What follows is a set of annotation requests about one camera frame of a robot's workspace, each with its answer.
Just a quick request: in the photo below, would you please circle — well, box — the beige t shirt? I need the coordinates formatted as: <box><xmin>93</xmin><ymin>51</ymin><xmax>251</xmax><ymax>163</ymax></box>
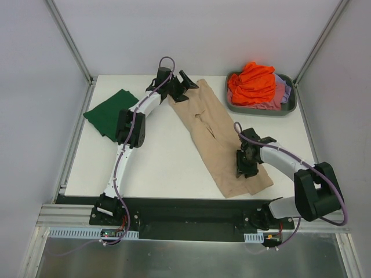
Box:
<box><xmin>168</xmin><ymin>79</ymin><xmax>274</xmax><ymax>198</ymax></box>

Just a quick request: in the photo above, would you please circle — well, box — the green t shirt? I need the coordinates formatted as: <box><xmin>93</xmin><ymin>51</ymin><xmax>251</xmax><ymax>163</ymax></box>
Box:
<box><xmin>83</xmin><ymin>89</ymin><xmax>139</xmax><ymax>142</ymax></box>

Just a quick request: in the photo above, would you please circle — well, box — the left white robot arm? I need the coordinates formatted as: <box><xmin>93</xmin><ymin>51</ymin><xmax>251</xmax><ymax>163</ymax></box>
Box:
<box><xmin>93</xmin><ymin>67</ymin><xmax>199</xmax><ymax>225</ymax></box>

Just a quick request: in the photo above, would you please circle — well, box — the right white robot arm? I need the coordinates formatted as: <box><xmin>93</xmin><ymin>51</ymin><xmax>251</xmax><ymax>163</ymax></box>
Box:
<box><xmin>234</xmin><ymin>122</ymin><xmax>348</xmax><ymax>231</ymax></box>

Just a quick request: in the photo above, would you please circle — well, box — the pink t shirt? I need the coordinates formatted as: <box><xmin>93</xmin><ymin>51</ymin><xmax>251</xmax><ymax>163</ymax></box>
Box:
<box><xmin>227</xmin><ymin>89</ymin><xmax>281</xmax><ymax>111</ymax></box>

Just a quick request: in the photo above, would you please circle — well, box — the grey laundry basket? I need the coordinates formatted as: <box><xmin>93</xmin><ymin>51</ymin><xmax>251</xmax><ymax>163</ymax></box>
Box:
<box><xmin>224</xmin><ymin>70</ymin><xmax>297</xmax><ymax>118</ymax></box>

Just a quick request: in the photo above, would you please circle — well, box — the orange t shirt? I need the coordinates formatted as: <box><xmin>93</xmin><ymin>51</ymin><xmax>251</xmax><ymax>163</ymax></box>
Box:
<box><xmin>227</xmin><ymin>61</ymin><xmax>276</xmax><ymax>106</ymax></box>

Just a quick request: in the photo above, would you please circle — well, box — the lavender t shirt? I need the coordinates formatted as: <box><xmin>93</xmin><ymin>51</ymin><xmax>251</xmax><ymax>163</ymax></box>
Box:
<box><xmin>274</xmin><ymin>74</ymin><xmax>292</xmax><ymax>104</ymax></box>

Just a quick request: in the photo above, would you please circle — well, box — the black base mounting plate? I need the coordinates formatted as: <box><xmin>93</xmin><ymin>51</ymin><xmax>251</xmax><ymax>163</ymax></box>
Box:
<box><xmin>56</xmin><ymin>196</ymin><xmax>294</xmax><ymax>242</ymax></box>

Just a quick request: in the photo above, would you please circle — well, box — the right white cable duct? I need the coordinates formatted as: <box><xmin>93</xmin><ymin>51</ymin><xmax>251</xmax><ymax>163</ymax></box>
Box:
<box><xmin>243</xmin><ymin>232</ymin><xmax>282</xmax><ymax>243</ymax></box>

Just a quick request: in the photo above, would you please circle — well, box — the white cable duct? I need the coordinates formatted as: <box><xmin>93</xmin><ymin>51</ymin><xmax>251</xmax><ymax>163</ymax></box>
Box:
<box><xmin>49</xmin><ymin>228</ymin><xmax>139</xmax><ymax>240</ymax></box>
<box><xmin>243</xmin><ymin>232</ymin><xmax>282</xmax><ymax>243</ymax></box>

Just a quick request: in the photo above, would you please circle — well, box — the left aluminium frame post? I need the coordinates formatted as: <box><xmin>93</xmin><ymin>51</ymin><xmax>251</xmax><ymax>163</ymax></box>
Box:
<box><xmin>44</xmin><ymin>0</ymin><xmax>94</xmax><ymax>84</ymax></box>

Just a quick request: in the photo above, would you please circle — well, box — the aluminium frame post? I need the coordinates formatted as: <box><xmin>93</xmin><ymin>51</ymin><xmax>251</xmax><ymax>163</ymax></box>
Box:
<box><xmin>44</xmin><ymin>0</ymin><xmax>94</xmax><ymax>84</ymax></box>
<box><xmin>294</xmin><ymin>0</ymin><xmax>351</xmax><ymax>86</ymax></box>

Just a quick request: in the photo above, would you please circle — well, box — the front aluminium rail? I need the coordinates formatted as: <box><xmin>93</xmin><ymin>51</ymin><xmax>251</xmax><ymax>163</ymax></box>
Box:
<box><xmin>36</xmin><ymin>204</ymin><xmax>351</xmax><ymax>233</ymax></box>

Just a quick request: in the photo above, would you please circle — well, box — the right aluminium frame post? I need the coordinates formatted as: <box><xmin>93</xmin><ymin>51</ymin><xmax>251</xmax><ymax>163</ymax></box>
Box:
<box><xmin>294</xmin><ymin>0</ymin><xmax>351</xmax><ymax>86</ymax></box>

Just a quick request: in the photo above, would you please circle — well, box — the left white cable duct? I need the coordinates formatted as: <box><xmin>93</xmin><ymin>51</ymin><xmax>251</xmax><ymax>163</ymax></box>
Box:
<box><xmin>49</xmin><ymin>228</ymin><xmax>139</xmax><ymax>240</ymax></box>

